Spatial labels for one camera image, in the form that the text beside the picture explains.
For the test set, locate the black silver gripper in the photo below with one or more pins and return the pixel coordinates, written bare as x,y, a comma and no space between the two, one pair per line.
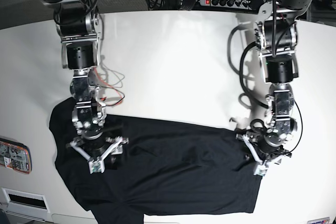
96,147
267,145

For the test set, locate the black T-shirt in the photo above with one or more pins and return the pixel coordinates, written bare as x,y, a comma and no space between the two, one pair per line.
167,168

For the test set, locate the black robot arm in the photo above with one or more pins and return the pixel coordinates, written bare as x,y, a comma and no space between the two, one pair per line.
276,41
77,24

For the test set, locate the white slotted tray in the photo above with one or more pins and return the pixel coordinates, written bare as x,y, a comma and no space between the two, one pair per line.
27,205

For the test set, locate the orange screw assortment box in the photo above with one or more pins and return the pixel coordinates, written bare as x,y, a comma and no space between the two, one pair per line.
15,156

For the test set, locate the colourful sticker card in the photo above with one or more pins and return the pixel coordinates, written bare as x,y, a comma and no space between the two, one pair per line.
325,220

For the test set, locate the white power strip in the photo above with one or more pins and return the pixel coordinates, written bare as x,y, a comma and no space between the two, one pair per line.
237,4

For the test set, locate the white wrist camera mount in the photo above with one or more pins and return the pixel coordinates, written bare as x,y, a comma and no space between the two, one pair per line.
260,168
98,165

